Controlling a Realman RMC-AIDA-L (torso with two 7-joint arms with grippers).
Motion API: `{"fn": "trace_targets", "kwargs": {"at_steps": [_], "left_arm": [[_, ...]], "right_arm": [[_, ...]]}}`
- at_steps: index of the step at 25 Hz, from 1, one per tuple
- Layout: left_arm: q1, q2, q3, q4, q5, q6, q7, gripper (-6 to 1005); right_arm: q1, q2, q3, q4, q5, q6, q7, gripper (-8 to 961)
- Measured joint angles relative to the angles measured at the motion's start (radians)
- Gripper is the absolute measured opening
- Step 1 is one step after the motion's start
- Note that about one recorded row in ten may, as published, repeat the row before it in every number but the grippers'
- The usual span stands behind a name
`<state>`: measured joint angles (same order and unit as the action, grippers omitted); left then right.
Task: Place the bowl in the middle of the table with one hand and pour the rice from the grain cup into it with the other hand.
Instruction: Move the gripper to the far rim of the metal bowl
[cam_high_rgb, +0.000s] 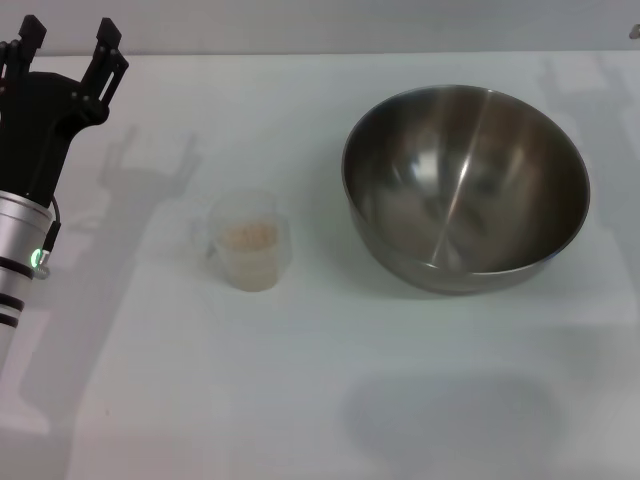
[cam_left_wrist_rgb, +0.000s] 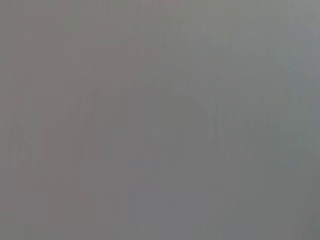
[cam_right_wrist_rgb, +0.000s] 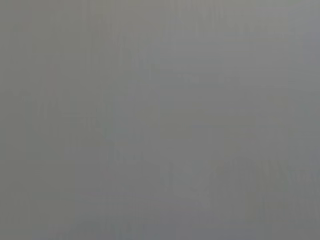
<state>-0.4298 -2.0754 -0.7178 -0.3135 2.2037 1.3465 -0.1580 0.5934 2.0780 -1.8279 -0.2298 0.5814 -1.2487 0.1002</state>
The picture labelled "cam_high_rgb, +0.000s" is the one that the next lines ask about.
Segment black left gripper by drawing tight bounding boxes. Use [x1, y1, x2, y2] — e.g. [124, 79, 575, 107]
[0, 14, 131, 204]

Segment raw rice grains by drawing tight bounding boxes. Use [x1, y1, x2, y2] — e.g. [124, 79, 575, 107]
[221, 221, 279, 252]

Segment clear plastic measuring cup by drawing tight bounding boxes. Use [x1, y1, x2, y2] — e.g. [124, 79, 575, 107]
[191, 189, 292, 294]

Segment stainless steel mixing bowl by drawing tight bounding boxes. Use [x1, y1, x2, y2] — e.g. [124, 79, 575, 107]
[341, 84, 592, 297]

